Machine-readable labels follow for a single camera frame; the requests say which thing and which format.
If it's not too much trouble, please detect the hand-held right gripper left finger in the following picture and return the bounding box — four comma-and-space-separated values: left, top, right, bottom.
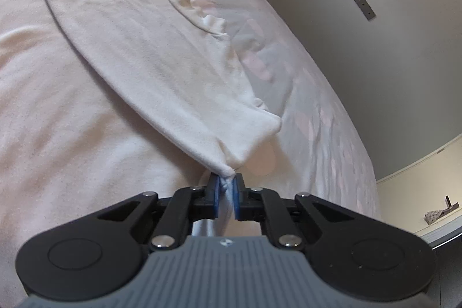
68, 173, 221, 251

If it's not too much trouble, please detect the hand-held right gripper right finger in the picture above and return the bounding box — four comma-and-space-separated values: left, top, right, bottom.
233, 174, 383, 251

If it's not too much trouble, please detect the cream sweatshirt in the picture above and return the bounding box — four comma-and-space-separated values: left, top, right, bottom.
0, 0, 283, 240

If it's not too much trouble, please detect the polka dot bed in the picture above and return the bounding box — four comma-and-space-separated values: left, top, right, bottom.
97, 0, 380, 236

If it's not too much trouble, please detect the cream door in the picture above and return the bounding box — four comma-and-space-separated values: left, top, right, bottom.
375, 138, 462, 236

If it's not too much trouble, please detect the small patterned bag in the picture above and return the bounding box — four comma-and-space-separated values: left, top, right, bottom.
423, 209, 449, 226

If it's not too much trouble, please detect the grey door frame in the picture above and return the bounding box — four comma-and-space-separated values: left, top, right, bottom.
415, 221, 462, 251

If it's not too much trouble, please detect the dark door handle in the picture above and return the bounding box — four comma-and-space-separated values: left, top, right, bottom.
445, 195, 460, 214

